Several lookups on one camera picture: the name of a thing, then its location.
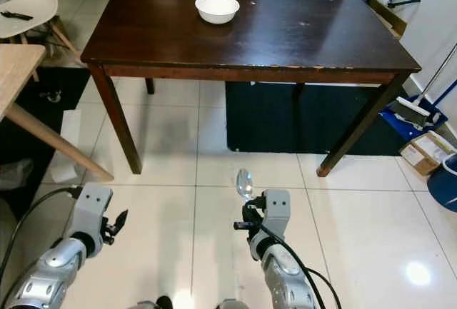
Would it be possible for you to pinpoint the brown cardboard box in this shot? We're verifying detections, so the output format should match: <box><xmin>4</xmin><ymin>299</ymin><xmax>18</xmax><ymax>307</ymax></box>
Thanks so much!
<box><xmin>399</xmin><ymin>131</ymin><xmax>457</xmax><ymax>176</ymax></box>

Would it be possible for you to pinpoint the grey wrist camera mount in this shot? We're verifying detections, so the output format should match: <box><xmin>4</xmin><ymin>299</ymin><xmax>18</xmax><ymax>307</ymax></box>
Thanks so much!
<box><xmin>261</xmin><ymin>188</ymin><xmax>291</xmax><ymax>243</ymax></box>
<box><xmin>72</xmin><ymin>183</ymin><xmax>114</xmax><ymax>239</ymax></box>

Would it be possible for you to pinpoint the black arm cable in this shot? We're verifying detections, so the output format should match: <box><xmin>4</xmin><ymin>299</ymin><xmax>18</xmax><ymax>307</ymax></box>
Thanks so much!
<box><xmin>256</xmin><ymin>220</ymin><xmax>343</xmax><ymax>309</ymax></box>
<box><xmin>0</xmin><ymin>186</ymin><xmax>84</xmax><ymax>285</ymax></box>

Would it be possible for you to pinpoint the white ceramic bowl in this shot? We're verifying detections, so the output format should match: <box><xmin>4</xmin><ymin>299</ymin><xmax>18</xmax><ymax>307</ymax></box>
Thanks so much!
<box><xmin>194</xmin><ymin>0</ymin><xmax>241</xmax><ymax>26</ymax></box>

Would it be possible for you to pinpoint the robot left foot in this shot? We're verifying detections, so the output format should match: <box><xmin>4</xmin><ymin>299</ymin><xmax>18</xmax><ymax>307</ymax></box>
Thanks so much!
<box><xmin>135</xmin><ymin>295</ymin><xmax>176</xmax><ymax>309</ymax></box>

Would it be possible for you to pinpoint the dark brown wooden table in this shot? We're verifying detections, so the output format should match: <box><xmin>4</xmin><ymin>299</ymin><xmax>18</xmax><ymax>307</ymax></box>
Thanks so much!
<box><xmin>80</xmin><ymin>0</ymin><xmax>423</xmax><ymax>178</ymax></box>

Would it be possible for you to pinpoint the small black object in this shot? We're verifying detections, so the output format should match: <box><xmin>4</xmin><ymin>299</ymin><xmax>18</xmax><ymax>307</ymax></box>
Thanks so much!
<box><xmin>2</xmin><ymin>11</ymin><xmax>35</xmax><ymax>22</ymax></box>

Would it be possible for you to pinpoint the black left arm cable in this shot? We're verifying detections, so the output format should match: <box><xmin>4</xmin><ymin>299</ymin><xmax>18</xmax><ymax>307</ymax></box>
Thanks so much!
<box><xmin>0</xmin><ymin>186</ymin><xmax>84</xmax><ymax>285</ymax></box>

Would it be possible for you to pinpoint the black caster wheel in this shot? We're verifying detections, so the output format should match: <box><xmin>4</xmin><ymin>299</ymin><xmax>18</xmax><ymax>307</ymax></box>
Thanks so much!
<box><xmin>42</xmin><ymin>87</ymin><xmax>64</xmax><ymax>104</ymax></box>

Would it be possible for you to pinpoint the light wooden desk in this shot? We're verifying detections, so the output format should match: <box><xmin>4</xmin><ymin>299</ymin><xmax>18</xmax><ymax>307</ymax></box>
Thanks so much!
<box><xmin>0</xmin><ymin>44</ymin><xmax>115</xmax><ymax>183</ymax></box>

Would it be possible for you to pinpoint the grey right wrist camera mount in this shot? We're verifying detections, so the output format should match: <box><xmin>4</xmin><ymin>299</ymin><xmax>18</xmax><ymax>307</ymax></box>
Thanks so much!
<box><xmin>261</xmin><ymin>188</ymin><xmax>291</xmax><ymax>243</ymax></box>

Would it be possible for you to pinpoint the dark blue floor rug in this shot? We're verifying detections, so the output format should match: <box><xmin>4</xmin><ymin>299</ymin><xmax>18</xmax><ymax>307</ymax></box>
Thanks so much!
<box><xmin>225</xmin><ymin>81</ymin><xmax>412</xmax><ymax>157</ymax></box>

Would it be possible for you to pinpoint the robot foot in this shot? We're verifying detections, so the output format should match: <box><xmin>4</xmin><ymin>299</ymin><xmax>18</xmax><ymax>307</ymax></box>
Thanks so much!
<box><xmin>214</xmin><ymin>298</ymin><xmax>251</xmax><ymax>309</ymax></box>
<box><xmin>135</xmin><ymin>295</ymin><xmax>176</xmax><ymax>309</ymax></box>

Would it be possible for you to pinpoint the white paper bag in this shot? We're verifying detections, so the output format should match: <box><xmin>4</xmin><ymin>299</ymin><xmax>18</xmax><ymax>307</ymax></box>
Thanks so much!
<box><xmin>56</xmin><ymin>108</ymin><xmax>84</xmax><ymax>184</ymax></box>

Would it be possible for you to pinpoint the blue flat mop head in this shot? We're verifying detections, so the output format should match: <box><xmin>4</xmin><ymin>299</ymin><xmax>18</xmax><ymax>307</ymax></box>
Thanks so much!
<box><xmin>379</xmin><ymin>41</ymin><xmax>457</xmax><ymax>140</ymax></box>

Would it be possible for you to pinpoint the blue plastic bucket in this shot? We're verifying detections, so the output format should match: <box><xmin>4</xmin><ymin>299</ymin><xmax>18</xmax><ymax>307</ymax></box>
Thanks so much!
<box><xmin>426</xmin><ymin>153</ymin><xmax>457</xmax><ymax>214</ymax></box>

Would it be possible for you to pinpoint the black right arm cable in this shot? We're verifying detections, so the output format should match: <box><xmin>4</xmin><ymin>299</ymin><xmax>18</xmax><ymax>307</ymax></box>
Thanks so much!
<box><xmin>256</xmin><ymin>220</ymin><xmax>343</xmax><ymax>309</ymax></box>

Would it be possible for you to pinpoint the silver metal spoon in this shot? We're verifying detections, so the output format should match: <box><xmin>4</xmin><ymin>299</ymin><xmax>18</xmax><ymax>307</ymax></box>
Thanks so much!
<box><xmin>236</xmin><ymin>168</ymin><xmax>256</xmax><ymax>203</ymax></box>

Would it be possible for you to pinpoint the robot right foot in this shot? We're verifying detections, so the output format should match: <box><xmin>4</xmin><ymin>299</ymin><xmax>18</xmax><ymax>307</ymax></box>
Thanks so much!
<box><xmin>214</xmin><ymin>298</ymin><xmax>251</xmax><ymax>309</ymax></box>

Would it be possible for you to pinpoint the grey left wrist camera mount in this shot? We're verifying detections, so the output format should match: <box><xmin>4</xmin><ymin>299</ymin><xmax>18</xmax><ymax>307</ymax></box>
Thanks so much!
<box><xmin>72</xmin><ymin>183</ymin><xmax>114</xmax><ymax>239</ymax></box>

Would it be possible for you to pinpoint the grey plastic bag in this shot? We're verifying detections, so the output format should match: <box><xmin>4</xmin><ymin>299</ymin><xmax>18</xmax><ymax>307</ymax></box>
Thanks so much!
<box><xmin>0</xmin><ymin>157</ymin><xmax>36</xmax><ymax>203</ymax></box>

